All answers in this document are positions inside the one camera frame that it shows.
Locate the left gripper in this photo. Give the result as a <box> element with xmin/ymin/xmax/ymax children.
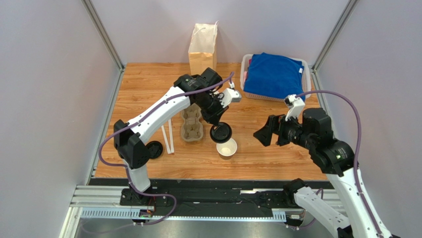
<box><xmin>196</xmin><ymin>95</ymin><xmax>230</xmax><ymax>128</ymax></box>

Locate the black cup lid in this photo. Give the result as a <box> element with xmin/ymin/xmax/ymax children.
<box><xmin>146</xmin><ymin>141</ymin><xmax>163</xmax><ymax>159</ymax></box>
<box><xmin>210</xmin><ymin>122</ymin><xmax>232</xmax><ymax>143</ymax></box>

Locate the grey pulp cup carrier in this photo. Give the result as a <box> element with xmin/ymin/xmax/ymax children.
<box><xmin>181</xmin><ymin>104</ymin><xmax>204</xmax><ymax>142</ymax></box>

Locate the brown paper bag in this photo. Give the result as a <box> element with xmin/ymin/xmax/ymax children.
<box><xmin>188</xmin><ymin>21</ymin><xmax>219</xmax><ymax>75</ymax></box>

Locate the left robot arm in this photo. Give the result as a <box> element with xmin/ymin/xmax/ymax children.
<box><xmin>112</xmin><ymin>67</ymin><xmax>228</xmax><ymax>196</ymax></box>

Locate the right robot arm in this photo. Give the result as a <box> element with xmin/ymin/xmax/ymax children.
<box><xmin>254</xmin><ymin>108</ymin><xmax>395</xmax><ymax>238</ymax></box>

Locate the white wrapped straw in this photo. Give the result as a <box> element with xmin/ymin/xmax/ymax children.
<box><xmin>168</xmin><ymin>119</ymin><xmax>174</xmax><ymax>154</ymax></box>
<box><xmin>161</xmin><ymin>125</ymin><xmax>171</xmax><ymax>154</ymax></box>

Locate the blue folded towel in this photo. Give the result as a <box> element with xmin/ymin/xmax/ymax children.
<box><xmin>243</xmin><ymin>53</ymin><xmax>305</xmax><ymax>99</ymax></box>

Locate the white plastic basket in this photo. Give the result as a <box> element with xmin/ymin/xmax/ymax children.
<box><xmin>240</xmin><ymin>54</ymin><xmax>312</xmax><ymax>101</ymax></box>

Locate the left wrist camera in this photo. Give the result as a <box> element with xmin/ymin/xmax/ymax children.
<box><xmin>218</xmin><ymin>88</ymin><xmax>242</xmax><ymax>108</ymax></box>

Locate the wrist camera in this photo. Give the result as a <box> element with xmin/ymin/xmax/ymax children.
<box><xmin>284</xmin><ymin>94</ymin><xmax>305</xmax><ymax>121</ymax></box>
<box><xmin>218</xmin><ymin>88</ymin><xmax>242</xmax><ymax>108</ymax></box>

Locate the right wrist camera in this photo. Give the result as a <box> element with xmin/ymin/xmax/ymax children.
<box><xmin>284</xmin><ymin>94</ymin><xmax>305</xmax><ymax>121</ymax></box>

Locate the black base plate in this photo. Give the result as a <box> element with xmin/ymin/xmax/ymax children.
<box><xmin>89</xmin><ymin>178</ymin><xmax>303</xmax><ymax>218</ymax></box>

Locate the aluminium frame rail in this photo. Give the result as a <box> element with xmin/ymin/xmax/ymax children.
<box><xmin>69</xmin><ymin>184</ymin><xmax>368</xmax><ymax>223</ymax></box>

